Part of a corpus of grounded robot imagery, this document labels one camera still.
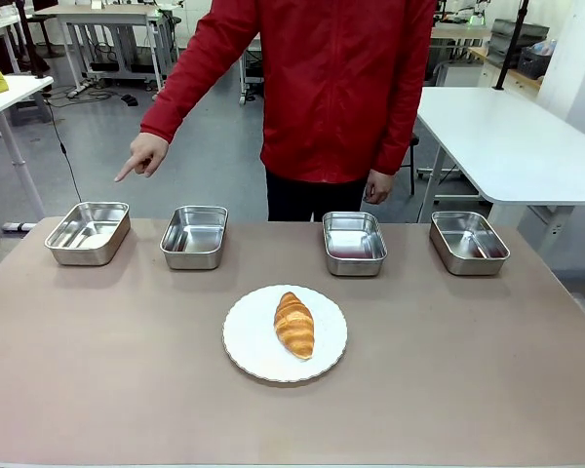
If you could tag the black plastic crate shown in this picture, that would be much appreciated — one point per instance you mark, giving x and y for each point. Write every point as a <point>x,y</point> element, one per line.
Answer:
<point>534,61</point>

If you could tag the person's red jacket torso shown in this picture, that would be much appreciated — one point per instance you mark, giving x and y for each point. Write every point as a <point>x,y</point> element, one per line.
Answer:
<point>341,88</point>

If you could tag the white desk with yellow object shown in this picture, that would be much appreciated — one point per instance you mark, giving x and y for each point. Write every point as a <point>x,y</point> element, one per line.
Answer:
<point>10,97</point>

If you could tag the black pole stand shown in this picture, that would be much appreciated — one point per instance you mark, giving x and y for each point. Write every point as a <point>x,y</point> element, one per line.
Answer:
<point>512,44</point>

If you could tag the white power strip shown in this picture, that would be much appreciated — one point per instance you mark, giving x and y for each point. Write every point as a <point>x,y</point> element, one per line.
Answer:
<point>80,89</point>

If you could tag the person's red-sleeved arm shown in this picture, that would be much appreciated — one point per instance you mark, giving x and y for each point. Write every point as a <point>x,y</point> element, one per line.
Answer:
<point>195,73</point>
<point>409,92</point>

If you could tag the white scalloped plate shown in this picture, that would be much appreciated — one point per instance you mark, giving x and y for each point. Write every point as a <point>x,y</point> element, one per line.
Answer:
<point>253,336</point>

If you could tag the person's left red-sleeved arm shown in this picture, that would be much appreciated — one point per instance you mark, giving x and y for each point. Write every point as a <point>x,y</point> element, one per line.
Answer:
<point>409,92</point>

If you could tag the person's left hand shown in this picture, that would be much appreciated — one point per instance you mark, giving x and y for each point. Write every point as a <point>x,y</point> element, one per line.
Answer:
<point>378,187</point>

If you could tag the person's right hand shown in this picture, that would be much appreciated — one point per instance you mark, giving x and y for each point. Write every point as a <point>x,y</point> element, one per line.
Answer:
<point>146,152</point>

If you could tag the person's black trousers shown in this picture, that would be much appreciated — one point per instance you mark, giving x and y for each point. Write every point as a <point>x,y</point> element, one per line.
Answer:
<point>312,200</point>

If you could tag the white table with white legs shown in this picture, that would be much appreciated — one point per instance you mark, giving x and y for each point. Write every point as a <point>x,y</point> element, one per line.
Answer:
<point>507,141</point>

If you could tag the rectangular stainless steel container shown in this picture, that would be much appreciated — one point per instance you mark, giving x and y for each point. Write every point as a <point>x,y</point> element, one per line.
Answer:
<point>195,239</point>
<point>85,236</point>
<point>353,244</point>
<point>468,244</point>

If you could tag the person's right red-sleeved arm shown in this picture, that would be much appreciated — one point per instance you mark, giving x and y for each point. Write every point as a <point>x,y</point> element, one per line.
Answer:
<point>195,73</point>

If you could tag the golden brown croissant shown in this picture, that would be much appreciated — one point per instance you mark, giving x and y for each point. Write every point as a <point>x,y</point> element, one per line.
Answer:
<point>295,324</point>

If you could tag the grey workbench with metal legs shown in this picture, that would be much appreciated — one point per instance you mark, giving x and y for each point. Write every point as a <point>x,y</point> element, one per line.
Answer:
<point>107,19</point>

